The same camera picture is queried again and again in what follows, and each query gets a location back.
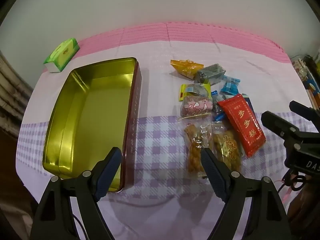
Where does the yellow green snack packet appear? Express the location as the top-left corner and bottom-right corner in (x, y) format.
(178, 83), (212, 102)

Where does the blue cookie packet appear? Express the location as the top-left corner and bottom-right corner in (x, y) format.
(211, 90), (227, 123)
(219, 76), (242, 100)

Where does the clear fried dough twist packet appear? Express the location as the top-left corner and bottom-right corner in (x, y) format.
(184, 122), (213, 178)

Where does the black cable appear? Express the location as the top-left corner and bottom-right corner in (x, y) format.
(282, 169), (307, 202)

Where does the beige curtain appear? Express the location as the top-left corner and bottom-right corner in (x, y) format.
(0, 52), (34, 138)

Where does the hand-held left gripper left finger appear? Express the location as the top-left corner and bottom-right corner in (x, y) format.
(29, 146), (122, 240)

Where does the labelled fried dough twist packet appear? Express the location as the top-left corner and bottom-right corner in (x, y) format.
(211, 121), (244, 174)

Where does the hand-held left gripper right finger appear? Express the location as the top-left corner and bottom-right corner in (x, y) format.
(200, 147), (293, 240)

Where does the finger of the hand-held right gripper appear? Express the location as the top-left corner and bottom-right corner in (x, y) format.
(261, 110), (304, 145)
(289, 100), (320, 133)

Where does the pink purple checked tablecloth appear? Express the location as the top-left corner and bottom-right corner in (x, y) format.
(15, 22), (320, 240)

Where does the grey seaweed snack block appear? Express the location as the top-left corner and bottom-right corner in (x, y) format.
(196, 64), (227, 85)

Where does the green tissue pack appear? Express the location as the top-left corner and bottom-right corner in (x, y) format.
(43, 37), (80, 73)

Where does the dark red gold tin box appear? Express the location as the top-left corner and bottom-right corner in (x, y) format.
(42, 57), (142, 193)

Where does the pink snack packet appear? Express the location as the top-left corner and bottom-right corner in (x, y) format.
(179, 95), (213, 120)

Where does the pile of colourful boxes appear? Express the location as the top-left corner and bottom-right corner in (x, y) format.
(301, 54), (320, 110)

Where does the floral printed pot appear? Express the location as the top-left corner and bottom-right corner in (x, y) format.
(291, 56), (309, 80)

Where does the red snack packet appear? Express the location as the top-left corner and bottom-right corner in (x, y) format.
(216, 94), (266, 158)

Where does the orange gold snack packet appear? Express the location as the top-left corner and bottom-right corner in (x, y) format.
(170, 59), (204, 78)

